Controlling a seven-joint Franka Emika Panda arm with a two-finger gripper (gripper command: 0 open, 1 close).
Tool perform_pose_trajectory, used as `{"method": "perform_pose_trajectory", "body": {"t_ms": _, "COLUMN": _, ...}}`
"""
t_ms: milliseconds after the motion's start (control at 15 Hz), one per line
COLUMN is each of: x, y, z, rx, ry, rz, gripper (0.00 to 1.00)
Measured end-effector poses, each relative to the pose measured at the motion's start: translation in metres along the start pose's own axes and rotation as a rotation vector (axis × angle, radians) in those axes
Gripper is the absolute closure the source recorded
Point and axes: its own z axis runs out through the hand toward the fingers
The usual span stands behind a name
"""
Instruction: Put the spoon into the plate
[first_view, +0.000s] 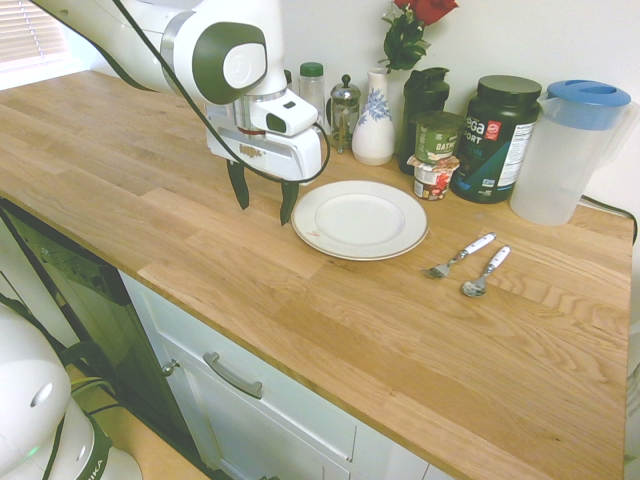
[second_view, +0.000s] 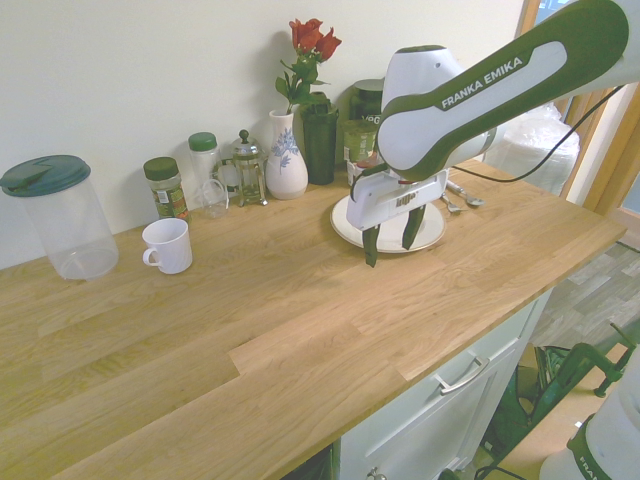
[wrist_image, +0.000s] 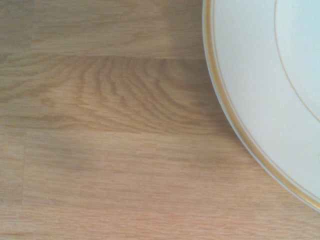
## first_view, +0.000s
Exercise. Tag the white plate with gold rim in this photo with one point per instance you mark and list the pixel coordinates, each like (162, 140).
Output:
(360, 220)

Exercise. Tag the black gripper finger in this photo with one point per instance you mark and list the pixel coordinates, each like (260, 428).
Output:
(241, 187)
(288, 202)

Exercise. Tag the red roses with green leaves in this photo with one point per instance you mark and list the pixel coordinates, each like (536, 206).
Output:
(405, 40)

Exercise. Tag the white vase with blue print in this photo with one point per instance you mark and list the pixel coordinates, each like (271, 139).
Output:
(372, 135)

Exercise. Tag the black dishwasher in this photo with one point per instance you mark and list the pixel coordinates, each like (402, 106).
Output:
(90, 300)

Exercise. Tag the green oatmeal cup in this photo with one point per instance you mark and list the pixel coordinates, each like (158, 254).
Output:
(439, 140)

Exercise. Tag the silver cabinet knob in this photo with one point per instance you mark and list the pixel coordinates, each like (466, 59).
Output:
(170, 368)

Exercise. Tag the glass french press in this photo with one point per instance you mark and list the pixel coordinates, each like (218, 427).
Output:
(344, 110)

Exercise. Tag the white window blind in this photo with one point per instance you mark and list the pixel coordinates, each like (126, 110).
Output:
(25, 30)

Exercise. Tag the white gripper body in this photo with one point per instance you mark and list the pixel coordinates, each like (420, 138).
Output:
(280, 157)

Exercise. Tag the white kitchen cabinet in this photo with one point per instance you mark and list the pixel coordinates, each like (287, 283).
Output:
(280, 425)

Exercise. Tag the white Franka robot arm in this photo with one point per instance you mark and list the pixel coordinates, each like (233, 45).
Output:
(150, 30)

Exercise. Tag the black protein powder tub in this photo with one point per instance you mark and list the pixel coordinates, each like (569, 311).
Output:
(492, 135)

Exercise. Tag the clear bottle with green lid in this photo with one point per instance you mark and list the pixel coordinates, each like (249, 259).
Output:
(312, 90)

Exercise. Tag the clear pitcher with blue lid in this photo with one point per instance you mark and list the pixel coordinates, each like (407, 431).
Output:
(555, 165)

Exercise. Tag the small dark capped bottle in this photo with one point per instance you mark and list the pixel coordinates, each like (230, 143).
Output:
(288, 78)

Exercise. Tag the black shaker bottle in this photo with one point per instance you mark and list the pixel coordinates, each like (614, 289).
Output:
(415, 100)

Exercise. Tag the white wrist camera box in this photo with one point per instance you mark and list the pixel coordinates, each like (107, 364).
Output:
(292, 117)

